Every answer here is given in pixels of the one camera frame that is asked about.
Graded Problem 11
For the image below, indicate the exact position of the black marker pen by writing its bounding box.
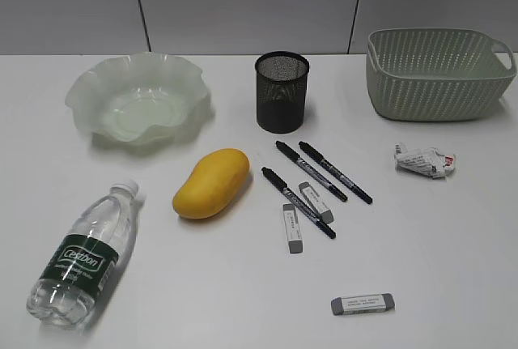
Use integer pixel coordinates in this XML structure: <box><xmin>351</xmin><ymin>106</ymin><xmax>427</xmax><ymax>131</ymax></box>
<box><xmin>299</xmin><ymin>141</ymin><xmax>373</xmax><ymax>204</ymax></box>
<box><xmin>275</xmin><ymin>141</ymin><xmax>348</xmax><ymax>202</ymax></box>
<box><xmin>261</xmin><ymin>167</ymin><xmax>337</xmax><ymax>240</ymax></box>

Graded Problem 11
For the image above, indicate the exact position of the yellow mango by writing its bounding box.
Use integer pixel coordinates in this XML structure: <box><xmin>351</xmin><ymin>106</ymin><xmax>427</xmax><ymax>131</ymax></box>
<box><xmin>172</xmin><ymin>148</ymin><xmax>250</xmax><ymax>219</ymax></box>

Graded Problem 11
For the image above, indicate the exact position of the grey white eraser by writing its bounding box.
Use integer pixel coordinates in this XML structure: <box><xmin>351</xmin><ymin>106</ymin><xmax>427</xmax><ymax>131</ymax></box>
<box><xmin>282</xmin><ymin>203</ymin><xmax>303</xmax><ymax>254</ymax></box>
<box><xmin>299</xmin><ymin>181</ymin><xmax>334</xmax><ymax>224</ymax></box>
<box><xmin>330</xmin><ymin>293</ymin><xmax>395</xmax><ymax>316</ymax></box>

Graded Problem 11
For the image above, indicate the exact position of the waste paper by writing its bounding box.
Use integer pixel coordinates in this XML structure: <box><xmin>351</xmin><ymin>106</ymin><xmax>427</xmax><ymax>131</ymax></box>
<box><xmin>394</xmin><ymin>143</ymin><xmax>456</xmax><ymax>179</ymax></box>

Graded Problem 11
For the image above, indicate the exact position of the grey white eraser front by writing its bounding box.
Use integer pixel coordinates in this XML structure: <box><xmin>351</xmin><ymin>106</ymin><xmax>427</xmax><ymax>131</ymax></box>
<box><xmin>330</xmin><ymin>293</ymin><xmax>395</xmax><ymax>316</ymax></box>

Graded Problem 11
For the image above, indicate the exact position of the clear plastic water bottle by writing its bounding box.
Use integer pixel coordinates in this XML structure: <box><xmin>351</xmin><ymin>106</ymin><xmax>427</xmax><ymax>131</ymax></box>
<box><xmin>26</xmin><ymin>180</ymin><xmax>138</xmax><ymax>329</ymax></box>

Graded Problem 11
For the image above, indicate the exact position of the black mesh pen holder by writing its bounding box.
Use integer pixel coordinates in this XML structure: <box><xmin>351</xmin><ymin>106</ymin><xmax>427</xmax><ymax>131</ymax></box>
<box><xmin>254</xmin><ymin>51</ymin><xmax>310</xmax><ymax>134</ymax></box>

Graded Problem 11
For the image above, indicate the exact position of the frosted green wavy plate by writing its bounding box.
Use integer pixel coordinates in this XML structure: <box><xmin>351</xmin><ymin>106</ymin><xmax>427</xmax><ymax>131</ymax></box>
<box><xmin>65</xmin><ymin>52</ymin><xmax>215</xmax><ymax>156</ymax></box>

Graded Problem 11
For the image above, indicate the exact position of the pale green plastic basket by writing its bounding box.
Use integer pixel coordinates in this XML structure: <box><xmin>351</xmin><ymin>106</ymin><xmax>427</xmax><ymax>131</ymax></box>
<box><xmin>366</xmin><ymin>28</ymin><xmax>517</xmax><ymax>121</ymax></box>

